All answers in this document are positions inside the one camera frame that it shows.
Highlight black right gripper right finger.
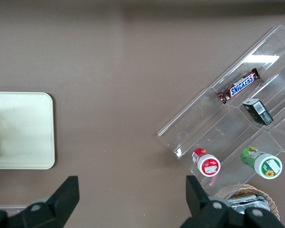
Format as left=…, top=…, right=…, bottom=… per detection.
left=180, top=175, right=285, bottom=228

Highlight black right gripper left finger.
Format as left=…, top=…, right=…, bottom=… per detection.
left=0, top=175, right=80, bottom=228

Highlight woven wicker basket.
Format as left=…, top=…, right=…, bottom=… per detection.
left=215, top=184, right=281, bottom=221

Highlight cream plastic tray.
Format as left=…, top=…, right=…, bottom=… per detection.
left=0, top=92, right=56, bottom=170

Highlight red white-capped bottle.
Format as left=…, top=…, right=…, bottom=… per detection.
left=191, top=147, right=221, bottom=177

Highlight silver foil packet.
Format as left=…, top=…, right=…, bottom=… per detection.
left=227, top=193, right=271, bottom=214

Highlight green white-capped bottle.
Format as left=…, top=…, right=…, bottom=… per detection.
left=240, top=145, right=283, bottom=179

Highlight clear acrylic display rack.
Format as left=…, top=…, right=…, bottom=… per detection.
left=157, top=24, right=285, bottom=193

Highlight black box with barcode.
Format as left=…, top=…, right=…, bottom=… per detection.
left=242, top=98, right=274, bottom=126

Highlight Snickers chocolate bar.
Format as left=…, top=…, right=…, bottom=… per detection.
left=217, top=67, right=262, bottom=105

